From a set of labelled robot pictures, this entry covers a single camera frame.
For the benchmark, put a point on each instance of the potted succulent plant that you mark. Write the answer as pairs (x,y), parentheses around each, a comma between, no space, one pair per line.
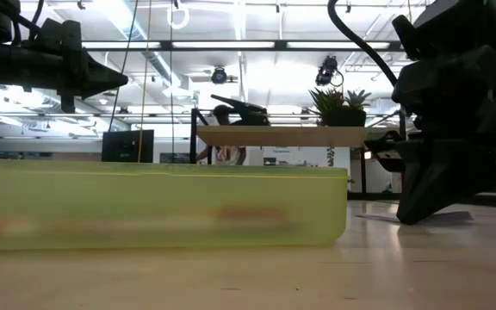
(338,112)

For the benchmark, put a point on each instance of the black monitor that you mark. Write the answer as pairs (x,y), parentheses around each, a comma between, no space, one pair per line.
(127,146)

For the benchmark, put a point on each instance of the wooden shelf riser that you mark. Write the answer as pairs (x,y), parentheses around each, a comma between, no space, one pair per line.
(282,135)

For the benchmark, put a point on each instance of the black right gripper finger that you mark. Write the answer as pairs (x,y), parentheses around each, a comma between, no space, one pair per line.
(433,176)

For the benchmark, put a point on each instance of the overhead rig camera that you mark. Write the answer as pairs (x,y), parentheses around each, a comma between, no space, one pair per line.
(327,71)

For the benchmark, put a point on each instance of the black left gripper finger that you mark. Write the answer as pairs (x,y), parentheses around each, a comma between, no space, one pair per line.
(99,74)
(97,89)

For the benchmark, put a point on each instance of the overhead rig bar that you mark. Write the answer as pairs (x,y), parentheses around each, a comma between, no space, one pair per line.
(166,45)

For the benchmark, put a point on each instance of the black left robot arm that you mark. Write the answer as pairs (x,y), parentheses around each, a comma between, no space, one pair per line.
(2,60)

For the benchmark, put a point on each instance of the yellow translucent pencil case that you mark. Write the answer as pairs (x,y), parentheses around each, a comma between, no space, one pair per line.
(144,206)

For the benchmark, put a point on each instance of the person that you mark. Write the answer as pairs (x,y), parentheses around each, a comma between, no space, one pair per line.
(228,155)

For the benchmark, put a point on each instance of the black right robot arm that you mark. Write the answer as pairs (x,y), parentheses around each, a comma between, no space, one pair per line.
(467,21)

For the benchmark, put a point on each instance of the black stapler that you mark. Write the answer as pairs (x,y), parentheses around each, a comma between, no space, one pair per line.
(248,115)

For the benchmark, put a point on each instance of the round ceiling camera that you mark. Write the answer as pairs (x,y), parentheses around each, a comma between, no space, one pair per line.
(218,76)

